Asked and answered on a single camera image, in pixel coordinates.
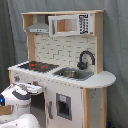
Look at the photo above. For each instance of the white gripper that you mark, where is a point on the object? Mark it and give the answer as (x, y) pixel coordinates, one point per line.
(24, 88)

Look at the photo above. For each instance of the white microwave door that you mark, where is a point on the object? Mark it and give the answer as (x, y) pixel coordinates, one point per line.
(64, 25)

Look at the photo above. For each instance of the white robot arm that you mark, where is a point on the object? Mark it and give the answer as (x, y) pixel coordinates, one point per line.
(18, 96)

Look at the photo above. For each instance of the wooden toy kitchen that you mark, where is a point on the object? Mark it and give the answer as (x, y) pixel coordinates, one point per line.
(64, 51)

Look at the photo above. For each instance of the black stove top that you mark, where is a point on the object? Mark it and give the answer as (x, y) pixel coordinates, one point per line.
(38, 66)

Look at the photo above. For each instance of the white cabinet door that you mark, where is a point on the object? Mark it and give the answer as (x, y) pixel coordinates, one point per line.
(64, 106)

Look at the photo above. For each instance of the grey toy sink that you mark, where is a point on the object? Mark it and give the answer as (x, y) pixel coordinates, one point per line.
(72, 73)

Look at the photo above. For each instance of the black toy faucet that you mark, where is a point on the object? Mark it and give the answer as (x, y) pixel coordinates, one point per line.
(83, 63)

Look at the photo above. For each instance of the grey range hood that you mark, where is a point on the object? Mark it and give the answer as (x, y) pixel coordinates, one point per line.
(40, 25)

